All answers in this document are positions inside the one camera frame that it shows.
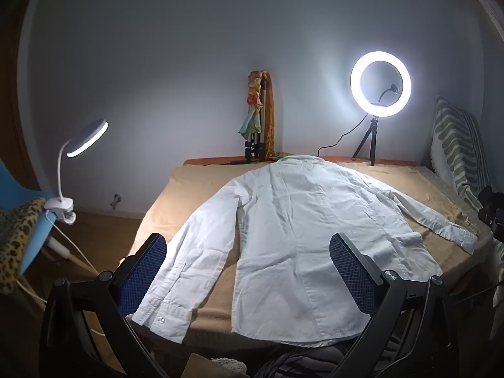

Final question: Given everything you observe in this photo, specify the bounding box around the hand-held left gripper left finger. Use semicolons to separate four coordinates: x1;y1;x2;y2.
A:
39;233;168;378

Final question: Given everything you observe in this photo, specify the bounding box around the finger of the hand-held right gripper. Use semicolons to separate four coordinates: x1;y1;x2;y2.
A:
477;184;497;230

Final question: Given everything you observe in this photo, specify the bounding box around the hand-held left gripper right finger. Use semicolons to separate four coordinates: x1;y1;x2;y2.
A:
329;232;459;378

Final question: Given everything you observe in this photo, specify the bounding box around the white button shirt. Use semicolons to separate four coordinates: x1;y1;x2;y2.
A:
132;154;479;348

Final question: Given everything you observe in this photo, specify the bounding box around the green striped pillow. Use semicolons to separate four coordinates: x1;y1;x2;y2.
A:
429;95;504;261

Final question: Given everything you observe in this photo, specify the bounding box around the tan blanket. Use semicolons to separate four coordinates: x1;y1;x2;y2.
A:
136;161;497;359

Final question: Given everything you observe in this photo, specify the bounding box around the cardboard piece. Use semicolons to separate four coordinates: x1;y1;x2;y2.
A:
179;352;249;378

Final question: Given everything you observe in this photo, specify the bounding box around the person's striped clothing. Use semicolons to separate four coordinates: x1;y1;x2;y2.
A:
252;342;398;378

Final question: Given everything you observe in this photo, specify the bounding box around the blue chair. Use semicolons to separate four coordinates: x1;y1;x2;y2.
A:
0;157;99;284

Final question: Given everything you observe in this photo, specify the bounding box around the leopard print cloth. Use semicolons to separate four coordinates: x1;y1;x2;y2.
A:
0;198;46;294

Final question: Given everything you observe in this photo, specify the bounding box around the white clip desk lamp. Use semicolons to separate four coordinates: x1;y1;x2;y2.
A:
43;117;110;225

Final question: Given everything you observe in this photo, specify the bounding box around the black gooseneck phone holder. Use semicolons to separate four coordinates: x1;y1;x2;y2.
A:
378;83;400;107

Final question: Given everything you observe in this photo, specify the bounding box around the folded silver tripod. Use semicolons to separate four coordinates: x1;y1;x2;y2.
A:
243;79;272;162

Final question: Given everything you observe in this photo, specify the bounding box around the orange cloth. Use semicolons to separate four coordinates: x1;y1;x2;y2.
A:
260;70;294;162

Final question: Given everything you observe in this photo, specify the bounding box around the colourful patterned scarf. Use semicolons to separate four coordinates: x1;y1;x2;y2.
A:
238;70;265;136

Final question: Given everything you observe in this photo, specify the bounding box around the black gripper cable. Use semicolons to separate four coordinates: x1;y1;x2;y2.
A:
453;281;504;339

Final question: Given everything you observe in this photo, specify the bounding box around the white lamp cable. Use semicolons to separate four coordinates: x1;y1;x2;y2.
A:
16;222;105;337

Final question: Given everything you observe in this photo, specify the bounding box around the black ring light tripod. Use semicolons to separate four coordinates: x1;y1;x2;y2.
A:
352;116;381;167

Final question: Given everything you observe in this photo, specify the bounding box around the black ring light cable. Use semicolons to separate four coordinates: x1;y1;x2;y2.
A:
317;112;373;158

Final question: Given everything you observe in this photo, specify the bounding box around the white ring light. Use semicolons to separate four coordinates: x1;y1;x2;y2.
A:
350;50;412;118

